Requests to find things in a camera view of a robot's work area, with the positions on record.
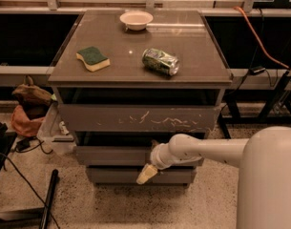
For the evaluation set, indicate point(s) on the grey top drawer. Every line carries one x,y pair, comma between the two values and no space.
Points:
138,118

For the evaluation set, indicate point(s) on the black floor charger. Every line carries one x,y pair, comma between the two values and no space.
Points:
22,145

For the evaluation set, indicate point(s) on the green soda can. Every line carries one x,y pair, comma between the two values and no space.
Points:
160,61

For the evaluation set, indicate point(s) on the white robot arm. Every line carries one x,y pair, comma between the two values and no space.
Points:
264,162

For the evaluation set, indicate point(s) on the black table frame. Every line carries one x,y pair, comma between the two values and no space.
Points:
276,108

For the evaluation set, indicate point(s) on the black stand leg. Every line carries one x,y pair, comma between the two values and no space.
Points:
35,216

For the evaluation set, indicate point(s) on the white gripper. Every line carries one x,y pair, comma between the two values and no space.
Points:
157,157

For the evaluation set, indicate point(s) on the orange cloth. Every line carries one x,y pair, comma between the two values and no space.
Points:
23,125

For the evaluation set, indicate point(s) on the white paper bowl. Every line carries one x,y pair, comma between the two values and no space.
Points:
136,20

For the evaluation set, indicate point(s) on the grey drawer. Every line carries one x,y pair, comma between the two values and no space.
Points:
128,175
113,155
138,118

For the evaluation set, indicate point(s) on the brown cloth bag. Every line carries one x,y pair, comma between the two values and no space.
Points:
28,94

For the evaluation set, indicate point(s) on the black power adapter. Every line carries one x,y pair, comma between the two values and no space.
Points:
256,70

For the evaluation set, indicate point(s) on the grey bottom drawer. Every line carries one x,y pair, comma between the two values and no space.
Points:
128,175

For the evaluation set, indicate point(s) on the grey drawer cabinet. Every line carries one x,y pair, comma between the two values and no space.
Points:
201,79

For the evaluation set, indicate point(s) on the green yellow sponge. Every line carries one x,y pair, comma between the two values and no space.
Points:
93,59

